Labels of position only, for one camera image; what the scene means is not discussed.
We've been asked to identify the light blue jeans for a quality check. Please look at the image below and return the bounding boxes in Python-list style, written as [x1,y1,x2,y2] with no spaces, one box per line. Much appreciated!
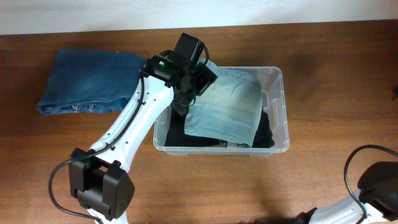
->
[184,61,262,146]

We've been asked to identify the large black garment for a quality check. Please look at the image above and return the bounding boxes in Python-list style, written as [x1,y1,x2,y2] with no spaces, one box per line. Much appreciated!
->
[164,110,221,147]

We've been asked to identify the dark blue jeans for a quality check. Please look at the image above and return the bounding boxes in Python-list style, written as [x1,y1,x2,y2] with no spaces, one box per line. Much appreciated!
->
[37,49,145,115]

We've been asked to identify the small black garment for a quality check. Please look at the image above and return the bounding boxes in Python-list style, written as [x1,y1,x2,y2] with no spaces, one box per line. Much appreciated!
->
[252,110,275,148]

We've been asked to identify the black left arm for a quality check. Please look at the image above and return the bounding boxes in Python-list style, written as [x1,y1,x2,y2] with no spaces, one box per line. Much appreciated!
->
[68,33,217,223]

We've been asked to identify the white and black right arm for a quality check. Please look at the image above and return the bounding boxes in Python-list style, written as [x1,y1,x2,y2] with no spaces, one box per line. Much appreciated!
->
[293,162,397,224]

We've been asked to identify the clear plastic storage bin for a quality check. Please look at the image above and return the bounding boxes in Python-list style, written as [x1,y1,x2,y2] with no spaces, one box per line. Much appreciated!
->
[153,67,290,157]

